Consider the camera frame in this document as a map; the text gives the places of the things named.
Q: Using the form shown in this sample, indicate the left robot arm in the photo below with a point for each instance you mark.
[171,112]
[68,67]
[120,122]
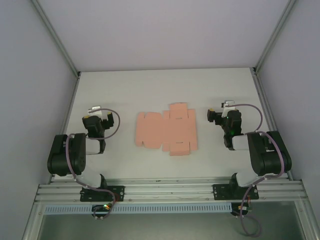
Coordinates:
[62,155]

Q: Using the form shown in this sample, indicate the aluminium table side rail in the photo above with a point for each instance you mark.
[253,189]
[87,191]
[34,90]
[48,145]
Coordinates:
[265,100]
[71,100]

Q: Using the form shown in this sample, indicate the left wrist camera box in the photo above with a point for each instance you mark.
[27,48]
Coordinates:
[95,109]

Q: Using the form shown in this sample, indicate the small circuit board with LEDs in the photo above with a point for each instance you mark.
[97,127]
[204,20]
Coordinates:
[243,208]
[102,207]

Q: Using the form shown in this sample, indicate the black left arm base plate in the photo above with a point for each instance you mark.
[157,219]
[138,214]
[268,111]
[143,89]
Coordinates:
[87,196]

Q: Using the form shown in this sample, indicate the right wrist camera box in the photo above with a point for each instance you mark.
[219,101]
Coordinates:
[228,103]

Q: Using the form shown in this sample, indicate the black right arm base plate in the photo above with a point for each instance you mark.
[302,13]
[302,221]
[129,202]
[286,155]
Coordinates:
[220,192]

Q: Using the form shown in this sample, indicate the pink paper box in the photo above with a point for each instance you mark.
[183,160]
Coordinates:
[165,130]

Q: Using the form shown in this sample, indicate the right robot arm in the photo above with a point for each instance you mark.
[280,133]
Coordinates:
[265,160]

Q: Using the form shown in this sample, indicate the aluminium frame post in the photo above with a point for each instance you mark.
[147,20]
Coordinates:
[275,35]
[55,35]

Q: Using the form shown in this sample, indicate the grey metal panel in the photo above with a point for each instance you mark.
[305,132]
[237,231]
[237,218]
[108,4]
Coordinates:
[162,227]

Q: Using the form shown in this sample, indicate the aluminium mounting rail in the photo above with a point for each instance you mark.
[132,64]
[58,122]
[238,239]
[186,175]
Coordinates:
[170,187]

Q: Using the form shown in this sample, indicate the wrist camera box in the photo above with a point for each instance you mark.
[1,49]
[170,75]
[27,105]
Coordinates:
[95,109]
[228,103]

